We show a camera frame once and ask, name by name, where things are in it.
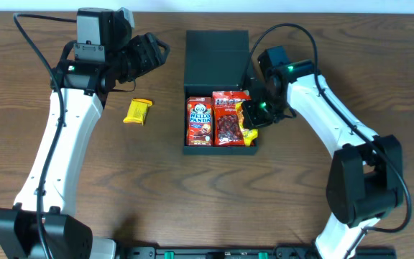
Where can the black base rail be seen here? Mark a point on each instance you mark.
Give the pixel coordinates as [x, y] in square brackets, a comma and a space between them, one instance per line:
[257, 253]

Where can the red Hacks candy bag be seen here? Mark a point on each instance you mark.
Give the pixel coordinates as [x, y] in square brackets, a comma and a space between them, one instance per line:
[227, 132]

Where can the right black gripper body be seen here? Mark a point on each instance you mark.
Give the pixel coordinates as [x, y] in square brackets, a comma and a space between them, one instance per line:
[264, 111]

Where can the yellow orange snack packet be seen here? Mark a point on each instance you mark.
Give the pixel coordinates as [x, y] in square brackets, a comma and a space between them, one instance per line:
[248, 135]

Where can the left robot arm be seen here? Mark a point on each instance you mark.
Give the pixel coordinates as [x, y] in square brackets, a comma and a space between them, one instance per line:
[41, 223]

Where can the red Hello Panda box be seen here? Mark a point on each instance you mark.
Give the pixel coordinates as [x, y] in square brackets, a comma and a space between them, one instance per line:
[199, 121]

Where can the black gift box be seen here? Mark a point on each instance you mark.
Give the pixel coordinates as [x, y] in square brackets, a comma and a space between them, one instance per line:
[214, 61]

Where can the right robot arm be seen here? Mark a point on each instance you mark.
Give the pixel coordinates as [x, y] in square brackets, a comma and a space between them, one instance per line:
[365, 181]

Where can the small yellow candy packet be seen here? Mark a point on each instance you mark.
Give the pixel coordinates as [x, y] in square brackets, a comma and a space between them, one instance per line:
[137, 111]

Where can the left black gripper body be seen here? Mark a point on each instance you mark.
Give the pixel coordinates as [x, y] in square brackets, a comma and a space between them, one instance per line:
[136, 60]

